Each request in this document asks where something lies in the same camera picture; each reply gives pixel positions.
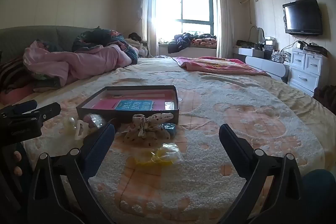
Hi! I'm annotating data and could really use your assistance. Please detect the small dark blue box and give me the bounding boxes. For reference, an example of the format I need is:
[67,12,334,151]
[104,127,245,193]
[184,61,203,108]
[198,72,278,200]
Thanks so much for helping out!
[161,123,177,137]

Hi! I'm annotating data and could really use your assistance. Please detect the window with dark frame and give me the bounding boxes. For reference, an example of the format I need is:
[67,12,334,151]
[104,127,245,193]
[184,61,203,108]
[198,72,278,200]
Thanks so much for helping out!
[156,0,213,44]

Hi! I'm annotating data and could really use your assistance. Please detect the clear bag of pearl beads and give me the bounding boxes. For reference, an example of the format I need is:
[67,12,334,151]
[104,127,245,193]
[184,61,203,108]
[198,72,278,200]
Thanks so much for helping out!
[63,116,78,135]

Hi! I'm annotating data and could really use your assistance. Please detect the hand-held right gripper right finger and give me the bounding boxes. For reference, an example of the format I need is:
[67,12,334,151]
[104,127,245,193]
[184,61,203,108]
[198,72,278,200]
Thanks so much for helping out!
[219,123,307,224]

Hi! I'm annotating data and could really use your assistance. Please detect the pink printed blanket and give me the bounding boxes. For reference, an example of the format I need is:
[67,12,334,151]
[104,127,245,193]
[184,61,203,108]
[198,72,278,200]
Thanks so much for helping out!
[172,56,271,77]

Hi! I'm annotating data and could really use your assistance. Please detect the dark shallow cardboard box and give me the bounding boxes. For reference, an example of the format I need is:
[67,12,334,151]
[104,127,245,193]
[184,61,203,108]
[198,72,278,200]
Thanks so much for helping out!
[76,85,180,125]

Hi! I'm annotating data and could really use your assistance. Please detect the spotted fabric bow hair clip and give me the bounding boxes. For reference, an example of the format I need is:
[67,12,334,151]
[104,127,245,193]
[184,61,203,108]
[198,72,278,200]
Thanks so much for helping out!
[123,112,175,147]

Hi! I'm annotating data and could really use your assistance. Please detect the white claw hair clip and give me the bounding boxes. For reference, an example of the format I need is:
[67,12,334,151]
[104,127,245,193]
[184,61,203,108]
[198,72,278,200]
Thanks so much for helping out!
[74,120,91,141]

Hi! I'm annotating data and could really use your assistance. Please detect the sheer white curtain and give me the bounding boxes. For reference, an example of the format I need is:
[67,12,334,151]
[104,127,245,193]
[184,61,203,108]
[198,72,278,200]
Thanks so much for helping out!
[216,0,235,58]
[142,0,158,58]

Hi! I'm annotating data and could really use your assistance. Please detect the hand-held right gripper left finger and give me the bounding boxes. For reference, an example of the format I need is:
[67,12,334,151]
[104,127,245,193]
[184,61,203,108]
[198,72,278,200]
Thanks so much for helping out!
[28,121,116,224]

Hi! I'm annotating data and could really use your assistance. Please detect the dark brown bag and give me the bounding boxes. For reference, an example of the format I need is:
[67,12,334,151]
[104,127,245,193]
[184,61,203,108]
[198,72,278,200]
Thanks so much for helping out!
[314,85,336,115]

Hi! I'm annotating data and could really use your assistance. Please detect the black set-top box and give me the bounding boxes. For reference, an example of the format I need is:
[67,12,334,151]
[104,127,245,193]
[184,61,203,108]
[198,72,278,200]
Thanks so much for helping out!
[298,40,328,57]

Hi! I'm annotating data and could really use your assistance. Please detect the dark floral quilt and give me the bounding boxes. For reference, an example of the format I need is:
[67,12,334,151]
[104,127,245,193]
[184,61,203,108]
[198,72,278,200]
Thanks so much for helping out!
[72,27,138,65]

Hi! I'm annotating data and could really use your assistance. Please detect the pile of clothes on sill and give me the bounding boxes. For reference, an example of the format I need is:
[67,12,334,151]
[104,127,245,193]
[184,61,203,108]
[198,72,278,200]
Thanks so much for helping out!
[168,32,218,54]

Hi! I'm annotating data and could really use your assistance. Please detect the pink quilt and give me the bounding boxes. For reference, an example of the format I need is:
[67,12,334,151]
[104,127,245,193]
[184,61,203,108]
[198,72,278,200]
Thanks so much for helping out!
[23,40,139,86]

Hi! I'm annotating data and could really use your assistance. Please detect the cream patterned bedspread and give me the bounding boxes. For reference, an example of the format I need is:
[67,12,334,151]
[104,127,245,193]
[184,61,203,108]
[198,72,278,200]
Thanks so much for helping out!
[0,56,336,224]

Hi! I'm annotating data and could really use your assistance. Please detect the person's left hand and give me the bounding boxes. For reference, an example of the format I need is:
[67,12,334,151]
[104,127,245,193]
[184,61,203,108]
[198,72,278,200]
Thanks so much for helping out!
[13,151,24,177]

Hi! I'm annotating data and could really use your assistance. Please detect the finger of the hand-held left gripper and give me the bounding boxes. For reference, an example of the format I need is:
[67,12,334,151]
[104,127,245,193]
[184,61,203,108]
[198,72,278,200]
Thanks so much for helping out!
[20,103,61,127]
[0,100,38,117]

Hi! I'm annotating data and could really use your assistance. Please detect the pink book with blue label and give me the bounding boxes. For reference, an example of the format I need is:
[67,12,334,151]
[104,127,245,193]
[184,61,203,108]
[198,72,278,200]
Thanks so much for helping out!
[91,93,174,111]

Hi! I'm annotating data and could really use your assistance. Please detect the green padded headboard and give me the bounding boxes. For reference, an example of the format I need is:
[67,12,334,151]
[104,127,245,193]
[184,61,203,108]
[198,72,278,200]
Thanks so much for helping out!
[0,25,100,58]

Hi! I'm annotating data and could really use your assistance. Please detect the pink pillow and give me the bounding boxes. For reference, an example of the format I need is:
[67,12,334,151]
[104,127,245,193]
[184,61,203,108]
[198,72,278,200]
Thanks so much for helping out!
[0,82,36,106]

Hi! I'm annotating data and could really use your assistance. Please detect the striped dark cloth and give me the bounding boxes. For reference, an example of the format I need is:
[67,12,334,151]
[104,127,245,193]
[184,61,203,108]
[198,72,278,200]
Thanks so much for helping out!
[0,56,36,92]

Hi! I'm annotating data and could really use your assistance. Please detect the black wall television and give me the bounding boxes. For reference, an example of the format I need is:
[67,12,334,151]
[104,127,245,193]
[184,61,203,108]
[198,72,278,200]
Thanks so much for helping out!
[283,0,323,37]

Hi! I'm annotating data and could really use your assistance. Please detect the white drawer cabinet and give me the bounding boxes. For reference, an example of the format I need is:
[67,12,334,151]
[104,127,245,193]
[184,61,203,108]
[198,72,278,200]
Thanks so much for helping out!
[287,48,330,96]

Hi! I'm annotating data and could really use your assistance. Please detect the desk mirror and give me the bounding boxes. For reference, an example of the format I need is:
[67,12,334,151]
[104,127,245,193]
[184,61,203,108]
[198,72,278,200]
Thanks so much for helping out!
[249,26,265,43]

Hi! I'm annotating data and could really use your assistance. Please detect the white desk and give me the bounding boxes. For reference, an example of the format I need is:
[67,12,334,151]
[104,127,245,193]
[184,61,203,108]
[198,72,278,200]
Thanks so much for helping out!
[238,47,290,83]

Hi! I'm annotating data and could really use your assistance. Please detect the yellow bracelet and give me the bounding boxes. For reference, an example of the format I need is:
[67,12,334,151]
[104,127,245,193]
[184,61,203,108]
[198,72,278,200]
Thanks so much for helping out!
[135,143,184,167]

